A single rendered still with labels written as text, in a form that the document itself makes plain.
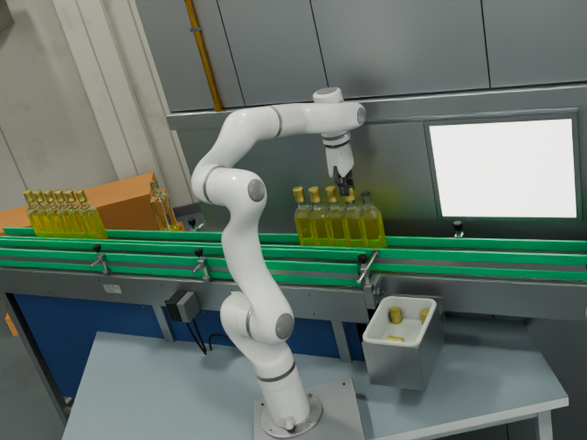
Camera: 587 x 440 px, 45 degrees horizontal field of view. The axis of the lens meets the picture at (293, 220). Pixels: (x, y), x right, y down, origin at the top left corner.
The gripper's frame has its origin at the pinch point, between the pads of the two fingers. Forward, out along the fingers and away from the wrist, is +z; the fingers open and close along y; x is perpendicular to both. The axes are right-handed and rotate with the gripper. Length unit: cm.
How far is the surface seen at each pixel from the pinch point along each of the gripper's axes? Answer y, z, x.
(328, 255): 6.2, 21.7, -8.5
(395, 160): -12.1, -3.2, 12.6
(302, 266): 13.6, 21.6, -14.4
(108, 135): -193, 55, -276
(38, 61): -186, -7, -308
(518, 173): -12, 2, 50
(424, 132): -12.1, -12.2, 23.3
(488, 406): 27, 58, 43
